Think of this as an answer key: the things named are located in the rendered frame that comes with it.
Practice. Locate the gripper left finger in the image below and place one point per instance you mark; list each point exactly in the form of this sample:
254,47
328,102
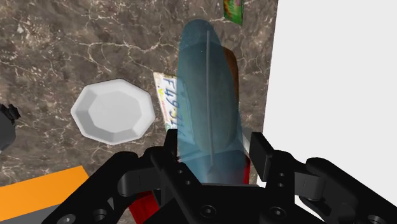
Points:
102,186

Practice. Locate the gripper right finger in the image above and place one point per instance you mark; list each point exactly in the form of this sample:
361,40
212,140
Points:
313,183

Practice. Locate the red block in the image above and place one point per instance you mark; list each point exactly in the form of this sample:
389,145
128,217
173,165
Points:
144,208

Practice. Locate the orange flat book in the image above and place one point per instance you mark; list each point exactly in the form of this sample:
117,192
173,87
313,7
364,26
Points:
37,189

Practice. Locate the white faceted bowl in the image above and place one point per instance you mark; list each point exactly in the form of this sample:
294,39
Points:
113,111

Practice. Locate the dark grey rounded object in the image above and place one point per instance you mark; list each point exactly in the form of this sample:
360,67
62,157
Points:
5,133

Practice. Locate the white printed plate card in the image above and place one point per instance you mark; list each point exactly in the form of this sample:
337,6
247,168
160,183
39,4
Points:
164,93

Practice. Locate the blue translucent bottle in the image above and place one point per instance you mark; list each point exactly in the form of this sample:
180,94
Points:
207,102

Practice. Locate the brown rounded object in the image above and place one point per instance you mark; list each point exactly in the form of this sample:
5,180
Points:
234,73

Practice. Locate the green patterned box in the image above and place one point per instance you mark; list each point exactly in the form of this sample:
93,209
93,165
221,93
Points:
233,11

